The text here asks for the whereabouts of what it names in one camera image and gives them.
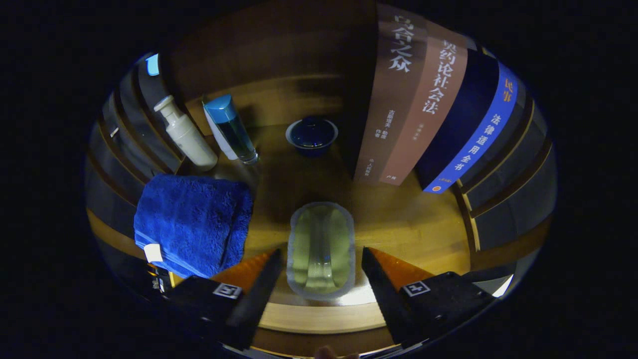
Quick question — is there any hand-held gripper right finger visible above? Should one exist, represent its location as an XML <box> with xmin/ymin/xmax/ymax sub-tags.
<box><xmin>361</xmin><ymin>247</ymin><xmax>496</xmax><ymax>350</ymax></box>

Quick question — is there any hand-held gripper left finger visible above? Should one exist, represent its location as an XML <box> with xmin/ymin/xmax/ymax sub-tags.
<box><xmin>164</xmin><ymin>248</ymin><xmax>284</xmax><ymax>351</ymax></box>

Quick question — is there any wooden drawer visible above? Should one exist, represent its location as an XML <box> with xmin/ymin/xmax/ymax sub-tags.
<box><xmin>249</xmin><ymin>330</ymin><xmax>399</xmax><ymax>357</ymax></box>

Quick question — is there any wooden countertop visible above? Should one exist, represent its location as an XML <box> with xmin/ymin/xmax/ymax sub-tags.
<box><xmin>87</xmin><ymin>75</ymin><xmax>499</xmax><ymax>334</ymax></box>

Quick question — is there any wooden cabinet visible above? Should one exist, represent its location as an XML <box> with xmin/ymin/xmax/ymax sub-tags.
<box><xmin>85</xmin><ymin>0</ymin><xmax>558</xmax><ymax>357</ymax></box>

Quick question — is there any blue folded towel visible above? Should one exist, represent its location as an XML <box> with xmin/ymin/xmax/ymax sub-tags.
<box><xmin>133</xmin><ymin>174</ymin><xmax>254</xmax><ymax>279</ymax></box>

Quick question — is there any white pump bottle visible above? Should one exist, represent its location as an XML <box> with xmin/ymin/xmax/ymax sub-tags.
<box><xmin>153</xmin><ymin>95</ymin><xmax>218</xmax><ymax>172</ymax></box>

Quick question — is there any teal clear bottle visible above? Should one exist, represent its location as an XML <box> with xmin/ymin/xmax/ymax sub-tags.
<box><xmin>203</xmin><ymin>94</ymin><xmax>259</xmax><ymax>165</ymax></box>

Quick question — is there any dark blue lidded teacup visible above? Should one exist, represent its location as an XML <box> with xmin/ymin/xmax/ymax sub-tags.
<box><xmin>286</xmin><ymin>116</ymin><xmax>339</xmax><ymax>158</ymax></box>

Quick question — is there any blue book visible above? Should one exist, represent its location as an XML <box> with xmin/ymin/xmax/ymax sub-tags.
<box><xmin>415</xmin><ymin>50</ymin><xmax>519</xmax><ymax>194</ymax></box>

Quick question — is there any reddish brown book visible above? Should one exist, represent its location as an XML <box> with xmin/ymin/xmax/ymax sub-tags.
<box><xmin>379</xmin><ymin>20</ymin><xmax>469</xmax><ymax>186</ymax></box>

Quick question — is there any dark brown book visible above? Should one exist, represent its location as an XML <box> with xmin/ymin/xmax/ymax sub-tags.
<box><xmin>353</xmin><ymin>4</ymin><xmax>429</xmax><ymax>182</ymax></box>

